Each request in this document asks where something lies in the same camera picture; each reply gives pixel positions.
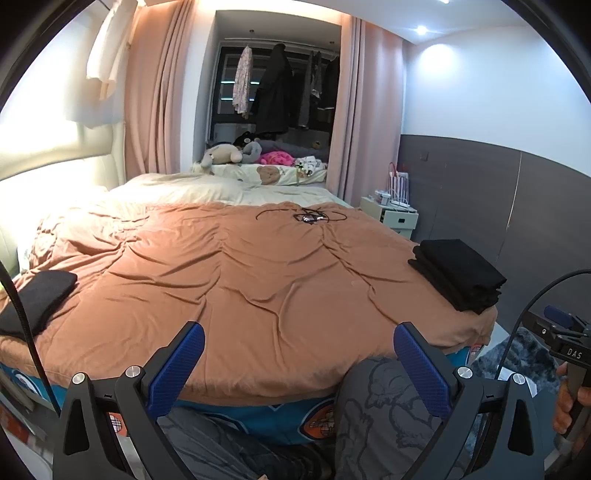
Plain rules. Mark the person's leg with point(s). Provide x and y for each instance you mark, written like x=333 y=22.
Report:
x=203 y=443
x=378 y=415

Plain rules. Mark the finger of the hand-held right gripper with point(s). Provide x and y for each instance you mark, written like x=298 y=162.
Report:
x=558 y=316

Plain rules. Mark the pink curtain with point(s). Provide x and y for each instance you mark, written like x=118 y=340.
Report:
x=364 y=115
x=157 y=92

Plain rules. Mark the blue printed bed sheet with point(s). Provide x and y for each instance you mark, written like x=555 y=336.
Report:
x=277 y=422

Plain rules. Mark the dark grey cushion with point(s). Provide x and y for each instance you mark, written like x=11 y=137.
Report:
x=300 y=150

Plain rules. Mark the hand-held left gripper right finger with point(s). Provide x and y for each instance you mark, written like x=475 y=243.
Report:
x=422 y=369

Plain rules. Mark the grey fluffy rug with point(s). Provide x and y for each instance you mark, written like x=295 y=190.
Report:
x=531 y=346

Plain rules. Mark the beige plush toy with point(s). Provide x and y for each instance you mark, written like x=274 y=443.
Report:
x=221 y=154

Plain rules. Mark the ceiling spotlight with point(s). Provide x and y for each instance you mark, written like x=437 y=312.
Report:
x=421 y=30

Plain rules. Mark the person's right leg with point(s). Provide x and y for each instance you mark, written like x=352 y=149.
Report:
x=378 y=415

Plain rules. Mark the cream pillow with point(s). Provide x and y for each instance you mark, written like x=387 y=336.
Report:
x=184 y=187

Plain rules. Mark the floral hanging garment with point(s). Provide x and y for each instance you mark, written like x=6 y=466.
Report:
x=242 y=83

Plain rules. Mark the dark hanging clothes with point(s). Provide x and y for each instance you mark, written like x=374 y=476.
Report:
x=325 y=83

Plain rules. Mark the black hanging coat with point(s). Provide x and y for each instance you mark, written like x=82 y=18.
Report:
x=274 y=92

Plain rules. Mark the person's right hand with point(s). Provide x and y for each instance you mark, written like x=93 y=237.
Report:
x=562 y=406

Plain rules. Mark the person's left leg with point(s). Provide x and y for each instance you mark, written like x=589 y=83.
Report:
x=203 y=443

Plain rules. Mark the cream padded headboard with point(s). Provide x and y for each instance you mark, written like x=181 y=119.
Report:
x=51 y=152

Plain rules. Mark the bear print pillow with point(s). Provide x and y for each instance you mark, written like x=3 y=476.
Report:
x=270 y=174

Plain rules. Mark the white nightstand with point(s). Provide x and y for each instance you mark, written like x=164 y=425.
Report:
x=397 y=220

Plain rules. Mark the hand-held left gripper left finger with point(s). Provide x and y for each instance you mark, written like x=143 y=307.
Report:
x=178 y=369

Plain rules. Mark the white plastic bag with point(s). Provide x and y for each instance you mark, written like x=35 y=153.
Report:
x=521 y=383

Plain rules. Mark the orange blanket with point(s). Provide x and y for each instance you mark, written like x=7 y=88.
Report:
x=231 y=277

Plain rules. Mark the grey plush toy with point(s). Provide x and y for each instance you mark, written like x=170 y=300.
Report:
x=253 y=151

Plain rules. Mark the black plush toy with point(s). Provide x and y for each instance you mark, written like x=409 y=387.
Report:
x=244 y=138

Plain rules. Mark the white patterned cloth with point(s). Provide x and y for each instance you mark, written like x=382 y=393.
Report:
x=311 y=165

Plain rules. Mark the pink fluffy cloth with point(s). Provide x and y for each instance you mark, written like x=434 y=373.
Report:
x=277 y=158

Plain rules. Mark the white hanging garment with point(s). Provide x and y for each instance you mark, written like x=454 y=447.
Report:
x=108 y=50

